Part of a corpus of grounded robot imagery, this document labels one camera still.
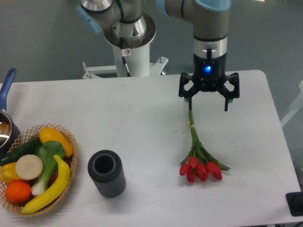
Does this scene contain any red plastic fruit in basket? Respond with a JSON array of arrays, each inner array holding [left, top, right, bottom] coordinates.
[[49, 157, 72, 186]]

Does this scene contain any green bok choy toy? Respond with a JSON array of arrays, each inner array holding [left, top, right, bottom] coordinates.
[[32, 140, 65, 197]]

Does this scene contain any yellow plastic lemon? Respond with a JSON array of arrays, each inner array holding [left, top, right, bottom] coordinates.
[[39, 127, 73, 157]]

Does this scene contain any yellow plastic bell pepper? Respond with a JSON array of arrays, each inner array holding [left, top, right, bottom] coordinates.
[[0, 162, 22, 183]]

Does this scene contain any white frame at right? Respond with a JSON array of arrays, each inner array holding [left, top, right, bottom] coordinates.
[[280, 81, 303, 127]]

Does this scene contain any black device at table edge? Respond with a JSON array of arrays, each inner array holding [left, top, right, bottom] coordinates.
[[285, 192, 303, 217]]

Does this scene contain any yellow plastic banana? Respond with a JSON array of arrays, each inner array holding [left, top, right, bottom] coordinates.
[[21, 155, 71, 214]]

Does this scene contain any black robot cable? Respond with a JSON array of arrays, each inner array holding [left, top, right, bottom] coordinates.
[[119, 37, 132, 77]]

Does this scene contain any red tulip flower bouquet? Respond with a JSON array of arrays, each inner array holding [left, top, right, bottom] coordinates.
[[179, 110, 231, 183]]

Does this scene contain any orange plastic orange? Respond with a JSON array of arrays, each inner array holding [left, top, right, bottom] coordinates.
[[5, 180, 31, 203]]

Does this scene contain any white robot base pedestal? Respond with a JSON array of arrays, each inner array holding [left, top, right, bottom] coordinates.
[[82, 41, 169, 79]]

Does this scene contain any woven wicker fruit basket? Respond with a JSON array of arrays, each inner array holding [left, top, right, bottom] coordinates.
[[0, 123, 78, 217]]

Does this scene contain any blue handled saucepan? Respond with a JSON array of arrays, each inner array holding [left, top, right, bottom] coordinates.
[[0, 68, 20, 159]]

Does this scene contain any green plastic cucumber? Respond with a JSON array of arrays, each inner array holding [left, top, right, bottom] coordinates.
[[0, 137, 42, 166]]

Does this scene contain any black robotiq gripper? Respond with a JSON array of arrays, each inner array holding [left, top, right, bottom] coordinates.
[[178, 47, 240, 112]]

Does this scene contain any beige round disc toy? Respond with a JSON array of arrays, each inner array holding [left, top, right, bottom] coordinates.
[[15, 155, 43, 180]]

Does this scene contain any dark grey ribbed vase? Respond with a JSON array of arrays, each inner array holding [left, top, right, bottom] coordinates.
[[88, 150, 126, 198]]

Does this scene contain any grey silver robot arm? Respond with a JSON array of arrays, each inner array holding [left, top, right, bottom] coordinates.
[[76, 0, 240, 104]]

